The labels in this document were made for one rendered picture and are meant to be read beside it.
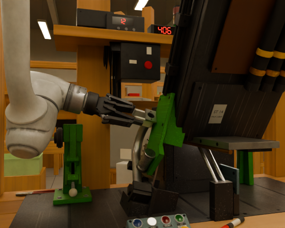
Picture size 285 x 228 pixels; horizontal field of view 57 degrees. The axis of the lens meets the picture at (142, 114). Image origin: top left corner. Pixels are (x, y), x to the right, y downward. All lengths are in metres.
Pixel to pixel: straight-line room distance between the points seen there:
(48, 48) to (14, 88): 10.53
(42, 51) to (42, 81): 10.35
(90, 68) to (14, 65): 0.55
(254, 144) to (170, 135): 0.25
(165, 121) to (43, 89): 0.37
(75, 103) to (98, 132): 0.34
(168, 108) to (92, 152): 0.46
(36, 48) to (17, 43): 10.57
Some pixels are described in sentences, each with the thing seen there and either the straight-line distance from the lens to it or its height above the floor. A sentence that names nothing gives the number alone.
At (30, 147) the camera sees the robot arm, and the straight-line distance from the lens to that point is 0.70.
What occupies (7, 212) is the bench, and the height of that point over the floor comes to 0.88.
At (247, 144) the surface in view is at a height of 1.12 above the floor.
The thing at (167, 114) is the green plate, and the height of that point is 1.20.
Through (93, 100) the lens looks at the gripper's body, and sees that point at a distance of 0.84.
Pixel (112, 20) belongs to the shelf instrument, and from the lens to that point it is 1.13.
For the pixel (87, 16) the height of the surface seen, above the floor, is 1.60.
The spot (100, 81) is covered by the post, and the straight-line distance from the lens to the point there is 1.16.
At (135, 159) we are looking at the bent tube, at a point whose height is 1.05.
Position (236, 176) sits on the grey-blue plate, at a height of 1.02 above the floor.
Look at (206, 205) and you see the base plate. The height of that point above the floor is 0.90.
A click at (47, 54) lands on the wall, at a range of 11.13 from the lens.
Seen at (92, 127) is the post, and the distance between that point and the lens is 1.15.
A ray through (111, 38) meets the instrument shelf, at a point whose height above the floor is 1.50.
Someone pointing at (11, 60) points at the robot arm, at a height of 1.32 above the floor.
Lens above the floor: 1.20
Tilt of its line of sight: 1 degrees up
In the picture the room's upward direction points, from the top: straight up
